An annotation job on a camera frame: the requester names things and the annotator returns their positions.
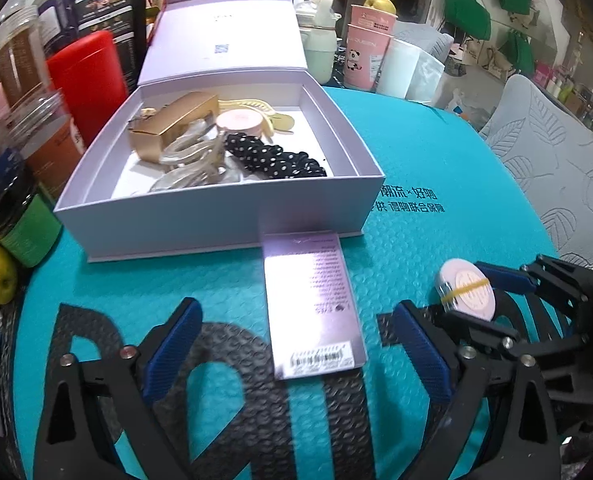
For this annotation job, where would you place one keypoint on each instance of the cream hair claw clip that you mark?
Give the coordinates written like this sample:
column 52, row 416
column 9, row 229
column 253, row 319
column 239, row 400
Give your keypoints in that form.
column 281, row 122

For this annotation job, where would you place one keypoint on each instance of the pink compact with rubber band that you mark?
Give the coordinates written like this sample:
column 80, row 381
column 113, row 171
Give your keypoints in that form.
column 464, row 285

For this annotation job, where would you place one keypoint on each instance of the gold rectangular box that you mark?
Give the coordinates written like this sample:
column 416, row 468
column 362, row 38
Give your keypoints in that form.
column 171, row 120

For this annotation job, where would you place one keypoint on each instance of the lavender product card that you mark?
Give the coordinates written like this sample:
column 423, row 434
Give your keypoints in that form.
column 311, row 300

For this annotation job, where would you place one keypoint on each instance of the green label black jar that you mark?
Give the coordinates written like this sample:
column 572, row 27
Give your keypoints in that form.
column 31, row 232

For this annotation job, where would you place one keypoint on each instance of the shelf of small bottles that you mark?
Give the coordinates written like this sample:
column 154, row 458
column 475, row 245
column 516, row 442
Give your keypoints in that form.
column 576, row 90

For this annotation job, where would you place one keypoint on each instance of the red canister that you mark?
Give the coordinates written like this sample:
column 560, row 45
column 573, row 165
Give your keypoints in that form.
column 86, row 80

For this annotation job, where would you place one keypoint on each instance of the lavender gift box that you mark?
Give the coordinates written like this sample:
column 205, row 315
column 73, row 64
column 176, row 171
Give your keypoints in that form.
column 216, row 225

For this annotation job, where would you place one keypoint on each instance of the grey quilted leaf cover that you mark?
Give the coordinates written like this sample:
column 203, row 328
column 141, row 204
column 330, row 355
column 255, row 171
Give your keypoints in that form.
column 551, row 160

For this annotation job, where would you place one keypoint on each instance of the yellow fruit in cup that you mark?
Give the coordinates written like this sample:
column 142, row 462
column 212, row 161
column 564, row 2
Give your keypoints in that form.
column 380, row 4

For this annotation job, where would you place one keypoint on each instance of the black polka dot scrunchie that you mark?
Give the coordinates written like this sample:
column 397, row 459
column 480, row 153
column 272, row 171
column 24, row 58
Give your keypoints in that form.
column 276, row 157

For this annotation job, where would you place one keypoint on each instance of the pink panda paper cup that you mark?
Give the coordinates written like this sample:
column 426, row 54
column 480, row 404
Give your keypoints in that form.
column 364, row 60

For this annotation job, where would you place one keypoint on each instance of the black foil pouch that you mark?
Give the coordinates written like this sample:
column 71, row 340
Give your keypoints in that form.
column 111, row 5

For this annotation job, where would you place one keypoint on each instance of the plain pink round compact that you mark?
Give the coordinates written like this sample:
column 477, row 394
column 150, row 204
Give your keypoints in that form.
column 239, row 122

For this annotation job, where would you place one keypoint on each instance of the grey quilted chair back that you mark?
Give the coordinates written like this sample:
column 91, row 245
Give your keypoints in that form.
column 431, row 42

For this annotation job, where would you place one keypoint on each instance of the teal bubble mat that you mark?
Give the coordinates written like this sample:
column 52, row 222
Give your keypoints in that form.
column 426, row 220

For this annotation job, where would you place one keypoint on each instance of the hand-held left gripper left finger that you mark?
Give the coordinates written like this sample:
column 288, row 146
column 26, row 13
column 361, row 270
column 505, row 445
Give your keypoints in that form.
column 171, row 357

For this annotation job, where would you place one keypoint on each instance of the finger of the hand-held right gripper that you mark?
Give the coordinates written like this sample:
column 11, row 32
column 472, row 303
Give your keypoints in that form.
column 491, row 332
column 506, row 276

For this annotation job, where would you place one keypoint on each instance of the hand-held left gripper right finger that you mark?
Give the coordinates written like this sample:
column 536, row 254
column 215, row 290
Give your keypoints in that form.
column 421, row 355

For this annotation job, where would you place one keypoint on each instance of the clear jar brown contents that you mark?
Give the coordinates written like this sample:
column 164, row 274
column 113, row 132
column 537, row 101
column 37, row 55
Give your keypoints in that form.
column 16, row 50

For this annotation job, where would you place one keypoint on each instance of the translucent hair claw clip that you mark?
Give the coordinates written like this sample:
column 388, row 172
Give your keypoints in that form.
column 191, row 179
column 191, row 147

